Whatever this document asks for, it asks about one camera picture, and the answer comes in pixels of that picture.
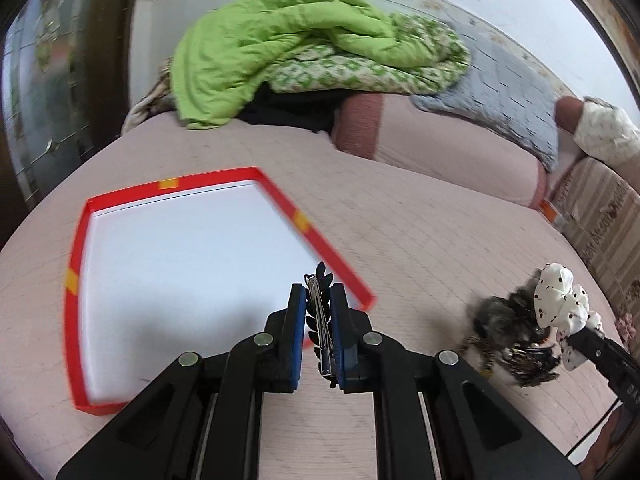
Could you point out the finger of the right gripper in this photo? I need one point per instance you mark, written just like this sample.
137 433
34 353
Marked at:
613 362

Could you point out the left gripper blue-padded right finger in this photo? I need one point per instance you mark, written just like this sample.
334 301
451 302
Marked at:
370 362

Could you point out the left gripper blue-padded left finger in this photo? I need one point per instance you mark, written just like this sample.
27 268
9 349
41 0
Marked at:
267 362

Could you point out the white cherry print scrunchie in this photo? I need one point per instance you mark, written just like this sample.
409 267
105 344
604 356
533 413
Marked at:
563 305

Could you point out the black leaf hair clip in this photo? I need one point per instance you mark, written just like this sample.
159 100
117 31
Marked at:
319 320

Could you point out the black beaded hair accessory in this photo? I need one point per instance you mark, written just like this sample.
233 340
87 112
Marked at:
531 363

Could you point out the red tray with white base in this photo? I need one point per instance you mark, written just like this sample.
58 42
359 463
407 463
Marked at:
194 263

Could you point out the patterned bed headboard side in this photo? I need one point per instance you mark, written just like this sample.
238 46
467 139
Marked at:
598 213

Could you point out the pink bolster with maroon ends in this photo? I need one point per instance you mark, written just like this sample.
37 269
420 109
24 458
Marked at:
389 128

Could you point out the green white patterned blanket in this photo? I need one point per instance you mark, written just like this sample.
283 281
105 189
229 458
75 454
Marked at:
426 57

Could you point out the grey quilted pillow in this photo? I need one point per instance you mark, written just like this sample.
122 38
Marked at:
501 93

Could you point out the bright green quilt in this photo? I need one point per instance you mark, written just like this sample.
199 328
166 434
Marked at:
225 55

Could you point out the wooden glass panel door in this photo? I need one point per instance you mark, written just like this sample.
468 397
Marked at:
64 93

